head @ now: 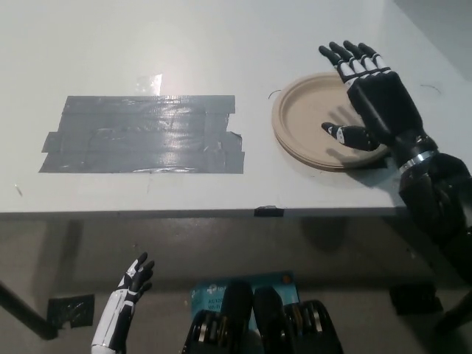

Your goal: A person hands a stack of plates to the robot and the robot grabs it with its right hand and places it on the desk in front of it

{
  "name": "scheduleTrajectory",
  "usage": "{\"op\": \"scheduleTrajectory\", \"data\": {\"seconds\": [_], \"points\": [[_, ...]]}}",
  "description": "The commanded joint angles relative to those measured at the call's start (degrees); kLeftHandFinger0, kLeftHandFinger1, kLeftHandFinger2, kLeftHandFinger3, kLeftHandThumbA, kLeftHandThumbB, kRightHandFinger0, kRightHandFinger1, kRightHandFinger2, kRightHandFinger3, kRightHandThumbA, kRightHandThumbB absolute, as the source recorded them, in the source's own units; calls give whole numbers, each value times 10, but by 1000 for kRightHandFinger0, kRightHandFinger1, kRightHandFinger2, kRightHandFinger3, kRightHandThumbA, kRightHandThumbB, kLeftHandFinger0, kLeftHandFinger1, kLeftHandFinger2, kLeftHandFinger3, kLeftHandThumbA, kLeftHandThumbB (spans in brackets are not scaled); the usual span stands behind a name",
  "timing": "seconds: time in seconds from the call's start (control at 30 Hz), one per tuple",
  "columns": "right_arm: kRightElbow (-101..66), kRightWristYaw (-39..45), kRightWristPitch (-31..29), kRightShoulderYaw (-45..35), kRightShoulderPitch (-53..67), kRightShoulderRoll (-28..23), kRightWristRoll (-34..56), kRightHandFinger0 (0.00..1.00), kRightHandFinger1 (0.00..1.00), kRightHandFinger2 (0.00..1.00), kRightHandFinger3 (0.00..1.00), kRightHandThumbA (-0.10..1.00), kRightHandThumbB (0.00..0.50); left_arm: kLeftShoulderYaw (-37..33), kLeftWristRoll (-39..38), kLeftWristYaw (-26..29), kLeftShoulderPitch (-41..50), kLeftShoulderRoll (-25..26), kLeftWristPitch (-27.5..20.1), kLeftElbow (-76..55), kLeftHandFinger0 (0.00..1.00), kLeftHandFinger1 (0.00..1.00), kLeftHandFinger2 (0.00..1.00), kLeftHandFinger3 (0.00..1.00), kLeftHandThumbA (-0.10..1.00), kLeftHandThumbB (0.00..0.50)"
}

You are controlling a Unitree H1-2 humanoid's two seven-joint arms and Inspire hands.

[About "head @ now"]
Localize beige paper plate stack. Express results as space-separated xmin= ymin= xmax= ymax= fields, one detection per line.
xmin=271 ymin=72 xmax=392 ymax=173

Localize grey duct tape patch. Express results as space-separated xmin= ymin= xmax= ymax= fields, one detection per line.
xmin=38 ymin=94 xmax=246 ymax=175

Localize black robot legs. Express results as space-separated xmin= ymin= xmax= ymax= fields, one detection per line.
xmin=180 ymin=271 xmax=342 ymax=354

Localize small black tape strip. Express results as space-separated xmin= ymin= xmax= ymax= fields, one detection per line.
xmin=253 ymin=204 xmax=285 ymax=218

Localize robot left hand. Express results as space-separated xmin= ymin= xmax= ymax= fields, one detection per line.
xmin=91 ymin=251 xmax=156 ymax=350

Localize black table leg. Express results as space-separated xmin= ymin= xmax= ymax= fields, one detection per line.
xmin=0 ymin=280 xmax=60 ymax=340

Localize black floor tape patch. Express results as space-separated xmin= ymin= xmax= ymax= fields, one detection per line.
xmin=47 ymin=294 xmax=96 ymax=329

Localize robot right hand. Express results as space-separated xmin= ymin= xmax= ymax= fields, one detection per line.
xmin=318 ymin=40 xmax=440 ymax=159

